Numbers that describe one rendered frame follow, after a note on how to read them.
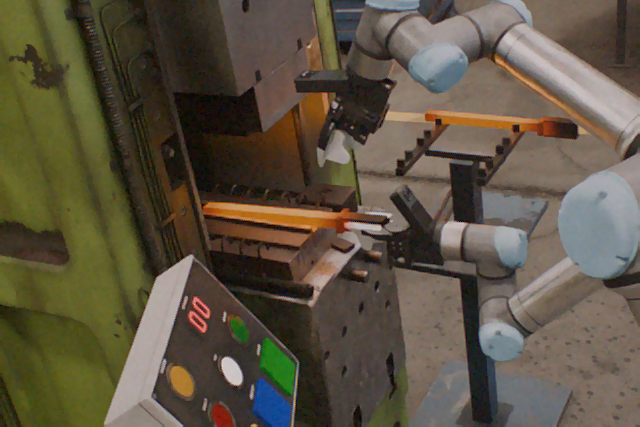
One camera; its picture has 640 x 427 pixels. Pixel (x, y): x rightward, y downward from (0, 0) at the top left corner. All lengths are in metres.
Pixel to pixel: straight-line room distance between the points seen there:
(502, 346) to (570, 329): 1.52
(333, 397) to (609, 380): 1.22
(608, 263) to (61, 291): 1.01
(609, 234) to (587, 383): 1.86
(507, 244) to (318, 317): 0.41
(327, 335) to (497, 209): 0.79
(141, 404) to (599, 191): 0.63
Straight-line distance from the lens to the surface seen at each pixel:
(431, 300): 3.28
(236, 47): 1.56
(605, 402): 2.87
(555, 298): 1.59
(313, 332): 1.82
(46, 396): 2.07
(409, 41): 1.33
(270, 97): 1.66
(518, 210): 2.46
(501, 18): 1.39
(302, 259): 1.83
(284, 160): 2.12
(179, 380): 1.25
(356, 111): 1.46
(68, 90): 1.45
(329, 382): 1.91
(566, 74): 1.31
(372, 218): 1.78
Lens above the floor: 1.94
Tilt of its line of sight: 29 degrees down
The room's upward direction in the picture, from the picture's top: 10 degrees counter-clockwise
